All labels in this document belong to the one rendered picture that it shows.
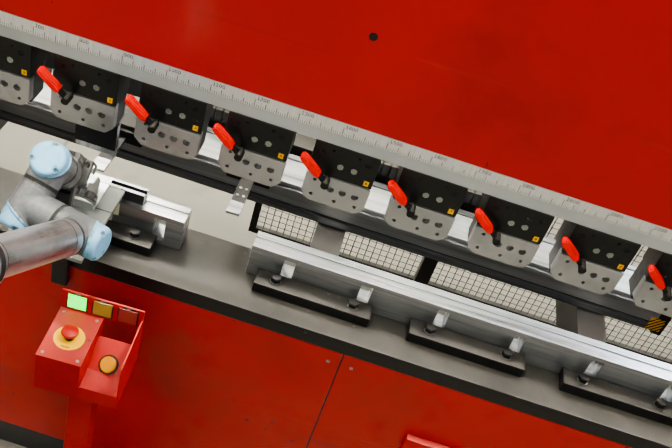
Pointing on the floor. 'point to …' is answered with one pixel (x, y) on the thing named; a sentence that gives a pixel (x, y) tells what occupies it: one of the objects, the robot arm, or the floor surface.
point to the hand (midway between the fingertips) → (79, 197)
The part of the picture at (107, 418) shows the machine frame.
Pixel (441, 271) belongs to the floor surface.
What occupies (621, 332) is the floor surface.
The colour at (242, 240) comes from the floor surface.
